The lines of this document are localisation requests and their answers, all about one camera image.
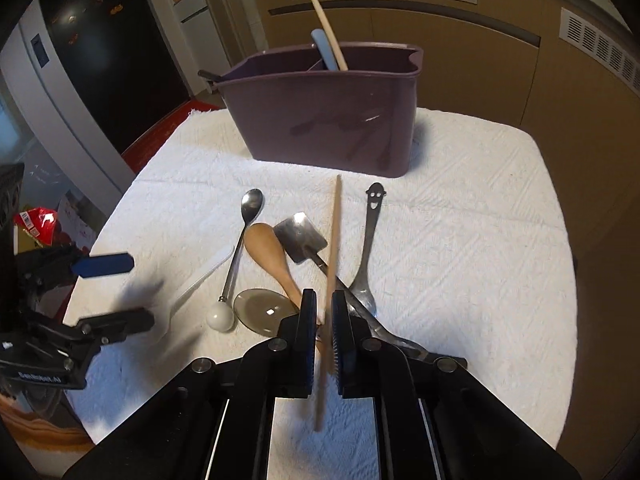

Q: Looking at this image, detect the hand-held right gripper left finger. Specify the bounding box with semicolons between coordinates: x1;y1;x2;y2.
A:
62;288;319;480

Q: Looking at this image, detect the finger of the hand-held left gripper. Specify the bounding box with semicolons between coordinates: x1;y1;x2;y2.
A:
65;307;156;356
15;245;135;287

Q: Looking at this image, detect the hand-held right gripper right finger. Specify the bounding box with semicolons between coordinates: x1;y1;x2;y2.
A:
330;290;583;480

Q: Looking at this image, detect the white plastic spoon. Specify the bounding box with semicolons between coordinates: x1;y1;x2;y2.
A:
160;245;236;331

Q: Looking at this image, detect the wooden spoon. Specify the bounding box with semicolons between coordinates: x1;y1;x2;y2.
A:
243;222;306;311

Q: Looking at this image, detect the wooden chopstick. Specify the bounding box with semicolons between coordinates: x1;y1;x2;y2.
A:
313;175;343;433
301;0;349;72

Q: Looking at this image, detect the metal smiley-face spoon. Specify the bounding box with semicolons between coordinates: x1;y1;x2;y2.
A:
347;182;387;316

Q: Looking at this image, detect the metal shovel-shaped spoon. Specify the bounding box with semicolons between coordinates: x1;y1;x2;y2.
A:
273;211;361;316

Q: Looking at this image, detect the metal spoon with white ball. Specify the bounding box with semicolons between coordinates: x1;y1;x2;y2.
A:
206;188;265;332

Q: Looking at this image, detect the purple utensil holder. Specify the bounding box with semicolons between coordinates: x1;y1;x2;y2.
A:
217;42;425;178

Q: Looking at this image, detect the grey-blue plastic spoon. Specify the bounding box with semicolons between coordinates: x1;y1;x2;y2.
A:
311;29;342;72

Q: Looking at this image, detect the red printed bag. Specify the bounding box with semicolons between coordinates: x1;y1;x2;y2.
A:
12;206;58;248

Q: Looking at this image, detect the red doormat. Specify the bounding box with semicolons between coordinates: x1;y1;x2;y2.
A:
120;100;221;171

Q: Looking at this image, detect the dark entrance door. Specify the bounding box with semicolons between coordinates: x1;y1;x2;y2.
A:
37;0;193;156

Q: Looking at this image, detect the grey door lock panel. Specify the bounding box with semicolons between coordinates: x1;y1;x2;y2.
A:
31;34;50;67

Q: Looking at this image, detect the white shoe cabinet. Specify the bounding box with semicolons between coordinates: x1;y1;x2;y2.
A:
160;0;211;96

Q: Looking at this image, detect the brown kitchen cabinet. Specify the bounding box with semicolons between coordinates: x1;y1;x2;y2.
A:
240;0;640;461

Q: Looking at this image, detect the short grey vent grille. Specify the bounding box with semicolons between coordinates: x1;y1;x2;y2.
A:
559;7;640;91

